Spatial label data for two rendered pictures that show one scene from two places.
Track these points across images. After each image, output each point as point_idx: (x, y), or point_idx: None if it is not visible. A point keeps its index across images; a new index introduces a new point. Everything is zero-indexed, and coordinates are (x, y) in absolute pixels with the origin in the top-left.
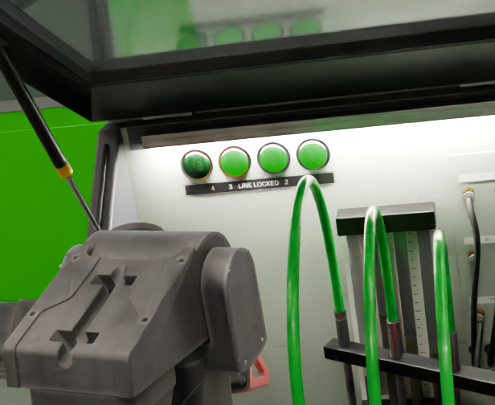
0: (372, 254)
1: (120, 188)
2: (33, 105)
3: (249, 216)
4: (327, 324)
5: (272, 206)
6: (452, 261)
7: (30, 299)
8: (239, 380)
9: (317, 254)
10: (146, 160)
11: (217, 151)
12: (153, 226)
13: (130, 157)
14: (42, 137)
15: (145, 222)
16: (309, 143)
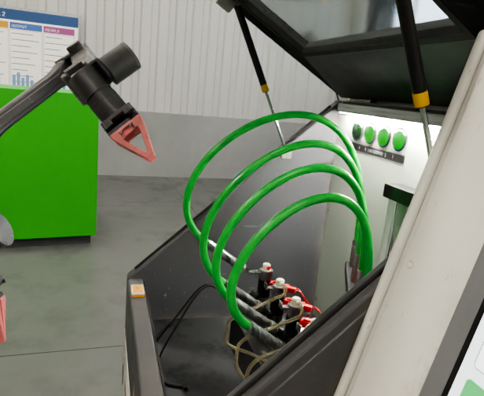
0: (276, 150)
1: (320, 129)
2: (249, 44)
3: (367, 171)
4: (375, 262)
5: (375, 169)
6: None
7: (85, 60)
8: (102, 125)
9: (384, 210)
10: (344, 122)
11: (366, 124)
12: (126, 45)
13: (340, 119)
14: (253, 64)
15: (125, 43)
16: (398, 130)
